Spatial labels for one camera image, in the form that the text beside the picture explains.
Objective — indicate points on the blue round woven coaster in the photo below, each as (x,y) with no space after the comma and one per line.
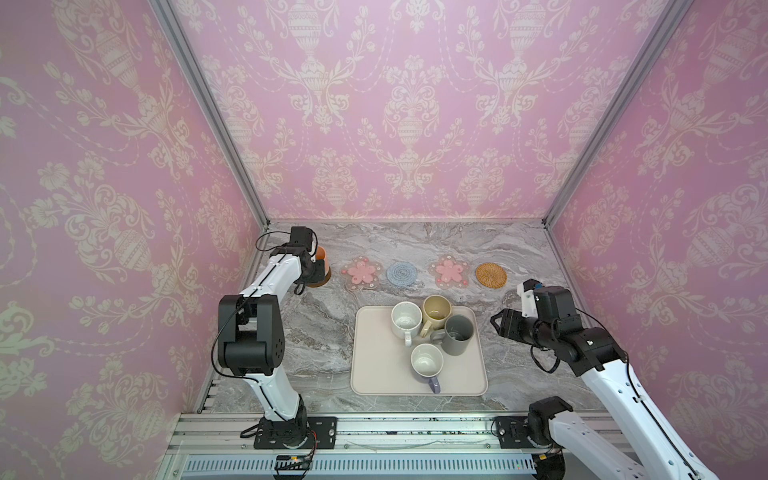
(402,274)

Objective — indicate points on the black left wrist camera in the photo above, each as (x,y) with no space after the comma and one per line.
(302,237)

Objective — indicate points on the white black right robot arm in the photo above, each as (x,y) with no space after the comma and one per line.
(594,356)

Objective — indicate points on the aluminium left corner post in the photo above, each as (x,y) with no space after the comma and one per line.
(192,69)

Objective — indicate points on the white ceramic mug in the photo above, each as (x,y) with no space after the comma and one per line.
(406,322)

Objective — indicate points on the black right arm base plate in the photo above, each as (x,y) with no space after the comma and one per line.
(512,432)

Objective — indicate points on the woven rattan round coaster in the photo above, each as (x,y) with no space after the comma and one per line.
(491,275)

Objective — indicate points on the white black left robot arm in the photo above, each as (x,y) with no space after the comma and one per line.
(250,343)

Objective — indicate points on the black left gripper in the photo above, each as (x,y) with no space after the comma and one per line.
(318,275)

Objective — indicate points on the aluminium right corner post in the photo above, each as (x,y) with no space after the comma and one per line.
(662,31)

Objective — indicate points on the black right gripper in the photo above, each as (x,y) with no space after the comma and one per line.
(510,324)

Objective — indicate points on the pink flower silicone coaster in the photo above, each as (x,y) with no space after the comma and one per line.
(361,274)

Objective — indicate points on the yellow beige ceramic mug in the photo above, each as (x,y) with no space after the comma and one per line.
(436,309)

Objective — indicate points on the orange ceramic mug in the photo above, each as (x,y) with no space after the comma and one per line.
(321,256)

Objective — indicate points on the brown wooden round coaster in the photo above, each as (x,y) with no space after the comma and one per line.
(322,282)

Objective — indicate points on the white mug purple handle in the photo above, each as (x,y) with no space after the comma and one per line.
(427,361)

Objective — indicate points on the aluminium corner post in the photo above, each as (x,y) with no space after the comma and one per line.
(662,31)
(192,69)

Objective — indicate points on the grey ceramic mug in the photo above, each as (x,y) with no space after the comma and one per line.
(455,336)

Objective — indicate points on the beige silicone tray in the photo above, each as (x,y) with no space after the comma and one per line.
(381,362)

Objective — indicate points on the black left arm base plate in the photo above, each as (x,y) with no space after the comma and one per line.
(313,432)

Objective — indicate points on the aluminium front frame rail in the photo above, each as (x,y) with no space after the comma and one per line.
(376,446)

